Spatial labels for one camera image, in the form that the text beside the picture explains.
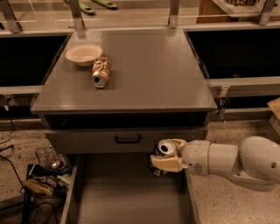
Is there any metal bracket clamp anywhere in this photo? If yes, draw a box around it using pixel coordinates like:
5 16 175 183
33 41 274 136
217 86 230 123

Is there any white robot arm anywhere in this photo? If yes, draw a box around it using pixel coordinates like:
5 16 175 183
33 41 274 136
150 136 280 192

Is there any clear plastic bottle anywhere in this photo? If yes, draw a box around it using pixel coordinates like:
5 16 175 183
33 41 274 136
35 147 63 169

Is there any blue pepsi can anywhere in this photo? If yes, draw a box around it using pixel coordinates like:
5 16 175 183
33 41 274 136
149 139 177 177

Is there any green tool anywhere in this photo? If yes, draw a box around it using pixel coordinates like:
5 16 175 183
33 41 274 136
64 0 95 16
93 0 117 10

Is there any white bowl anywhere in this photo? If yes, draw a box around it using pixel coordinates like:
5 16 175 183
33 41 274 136
66 44 102 67

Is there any crushed orange soda can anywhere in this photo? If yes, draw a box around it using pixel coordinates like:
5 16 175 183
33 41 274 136
91 56 110 88

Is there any green tool left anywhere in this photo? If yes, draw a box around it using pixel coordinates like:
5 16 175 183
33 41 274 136
64 0 95 16

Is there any black cable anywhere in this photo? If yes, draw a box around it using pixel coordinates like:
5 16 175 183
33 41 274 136
0 104 25 194

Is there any wooden brush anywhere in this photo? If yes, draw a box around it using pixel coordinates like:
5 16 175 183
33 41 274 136
23 179 54 196

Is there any top drawer with black handle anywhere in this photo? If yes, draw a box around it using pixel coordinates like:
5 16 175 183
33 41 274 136
46 127 207 154

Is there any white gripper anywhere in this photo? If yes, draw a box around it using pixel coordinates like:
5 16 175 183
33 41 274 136
150 138 210 176

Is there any grey drawer cabinet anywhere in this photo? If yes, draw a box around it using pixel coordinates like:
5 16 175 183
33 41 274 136
30 28 218 165

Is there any open middle drawer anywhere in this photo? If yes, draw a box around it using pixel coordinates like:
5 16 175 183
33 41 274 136
60 153 196 224

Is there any green tool right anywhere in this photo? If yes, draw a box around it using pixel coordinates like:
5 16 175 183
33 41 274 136
93 0 117 10

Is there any dark chip bag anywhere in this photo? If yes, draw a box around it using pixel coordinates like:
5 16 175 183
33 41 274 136
28 164 72 189

